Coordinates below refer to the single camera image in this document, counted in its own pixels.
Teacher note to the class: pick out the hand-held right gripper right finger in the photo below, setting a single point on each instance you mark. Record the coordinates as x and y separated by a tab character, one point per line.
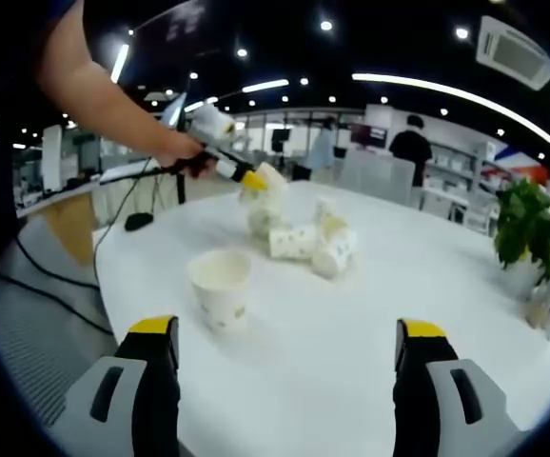
415	404

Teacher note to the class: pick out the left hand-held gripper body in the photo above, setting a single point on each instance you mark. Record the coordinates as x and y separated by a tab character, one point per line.
210	121

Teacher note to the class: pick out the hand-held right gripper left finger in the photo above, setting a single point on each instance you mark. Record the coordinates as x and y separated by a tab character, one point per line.
156	395

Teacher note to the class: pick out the person's left hand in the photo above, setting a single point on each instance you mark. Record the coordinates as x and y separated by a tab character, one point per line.
177	147

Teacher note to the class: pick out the short ceiling light bar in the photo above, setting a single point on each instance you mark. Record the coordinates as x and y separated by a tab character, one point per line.
201	105
265	86
120	63

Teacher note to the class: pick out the tilted monitor screen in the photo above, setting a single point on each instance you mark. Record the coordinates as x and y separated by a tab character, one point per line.
175	112

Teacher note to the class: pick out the black monitor on stand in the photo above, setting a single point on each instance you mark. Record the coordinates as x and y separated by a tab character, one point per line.
280	139

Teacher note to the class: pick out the black tripod stand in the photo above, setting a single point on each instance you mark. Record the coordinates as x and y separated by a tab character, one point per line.
181	190

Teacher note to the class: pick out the black computer mouse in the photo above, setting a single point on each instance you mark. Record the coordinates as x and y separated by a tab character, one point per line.
139	222

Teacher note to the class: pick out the white table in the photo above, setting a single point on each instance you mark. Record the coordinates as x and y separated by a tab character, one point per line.
303	371

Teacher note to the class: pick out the grey mesh office chair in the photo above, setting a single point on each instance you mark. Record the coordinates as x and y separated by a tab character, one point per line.
27	371

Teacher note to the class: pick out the grey partition panel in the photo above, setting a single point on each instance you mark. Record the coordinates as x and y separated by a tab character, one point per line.
375	178

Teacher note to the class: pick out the round ceiling spotlights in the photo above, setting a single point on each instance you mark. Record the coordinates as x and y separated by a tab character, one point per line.
326	25

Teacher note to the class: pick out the white pillar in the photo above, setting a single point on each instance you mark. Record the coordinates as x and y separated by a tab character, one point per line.
51	157

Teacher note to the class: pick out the wooden side desk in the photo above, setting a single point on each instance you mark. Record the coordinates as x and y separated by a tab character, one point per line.
72	224

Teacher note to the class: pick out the long curved ceiling light strip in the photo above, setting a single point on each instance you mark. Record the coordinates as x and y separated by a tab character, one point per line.
422	82

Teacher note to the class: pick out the white storage shelf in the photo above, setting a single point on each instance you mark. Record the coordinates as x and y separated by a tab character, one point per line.
451	164

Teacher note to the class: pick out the green potted plant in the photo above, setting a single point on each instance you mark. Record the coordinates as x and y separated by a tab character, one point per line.
527	219

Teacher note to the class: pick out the ceiling air conditioner vent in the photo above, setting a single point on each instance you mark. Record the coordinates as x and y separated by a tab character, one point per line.
515	52

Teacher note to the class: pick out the wall display screen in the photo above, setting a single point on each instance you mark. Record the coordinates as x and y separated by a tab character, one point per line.
370	137

